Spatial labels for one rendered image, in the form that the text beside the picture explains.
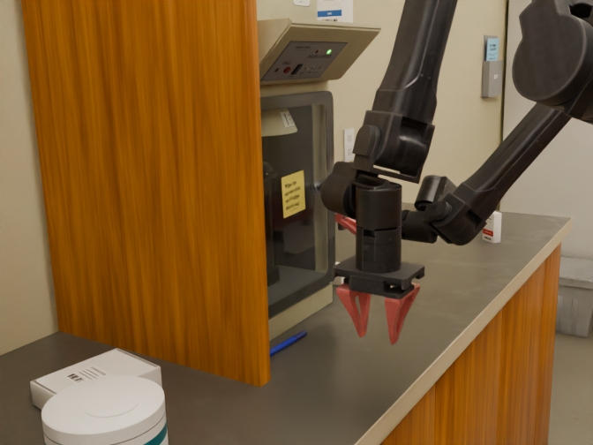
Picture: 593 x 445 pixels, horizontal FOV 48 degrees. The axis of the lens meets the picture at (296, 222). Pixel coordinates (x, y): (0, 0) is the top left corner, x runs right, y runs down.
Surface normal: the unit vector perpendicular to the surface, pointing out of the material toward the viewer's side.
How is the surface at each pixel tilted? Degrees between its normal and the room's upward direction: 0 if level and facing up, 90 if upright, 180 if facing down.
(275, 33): 90
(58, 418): 0
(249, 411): 0
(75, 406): 0
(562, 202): 90
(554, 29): 73
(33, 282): 90
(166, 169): 90
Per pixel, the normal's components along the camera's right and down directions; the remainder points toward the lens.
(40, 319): 0.85, 0.10
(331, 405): -0.03, -0.97
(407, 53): -0.83, -0.16
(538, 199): -0.53, 0.21
